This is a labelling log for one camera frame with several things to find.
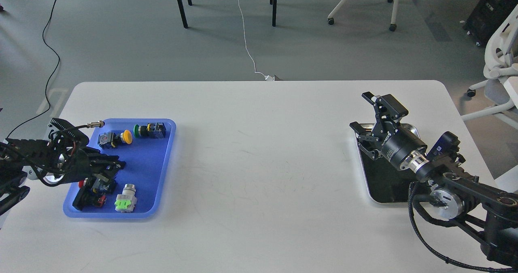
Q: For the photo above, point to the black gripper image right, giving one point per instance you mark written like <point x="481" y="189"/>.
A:
<point x="387" y="138"/>

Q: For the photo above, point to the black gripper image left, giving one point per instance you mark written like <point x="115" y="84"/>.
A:
<point x="83" y="164"/>

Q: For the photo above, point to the black robot arm image left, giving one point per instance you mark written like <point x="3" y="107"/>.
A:
<point x="21" y="159"/>

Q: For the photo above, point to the blue plastic tray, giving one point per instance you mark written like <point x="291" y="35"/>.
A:
<point x="146" y="164"/>

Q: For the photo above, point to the silver metal tray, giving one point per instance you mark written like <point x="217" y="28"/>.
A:
<point x="386" y="184"/>

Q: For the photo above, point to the white office chair right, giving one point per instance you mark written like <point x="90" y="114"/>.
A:
<point x="500" y="64"/>

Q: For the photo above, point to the black cabinet top right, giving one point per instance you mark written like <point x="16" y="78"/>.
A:
<point x="486" y="18"/>

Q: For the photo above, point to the red button black switch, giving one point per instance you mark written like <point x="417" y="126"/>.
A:
<point x="83" y="199"/>

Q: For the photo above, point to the yellow button black switch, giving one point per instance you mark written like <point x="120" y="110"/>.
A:
<point x="110" y="140"/>

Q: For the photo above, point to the green grey push button switch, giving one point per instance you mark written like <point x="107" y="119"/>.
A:
<point x="126" y="202"/>

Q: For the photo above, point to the green button blue switch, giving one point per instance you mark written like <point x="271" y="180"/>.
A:
<point x="155" y="130"/>

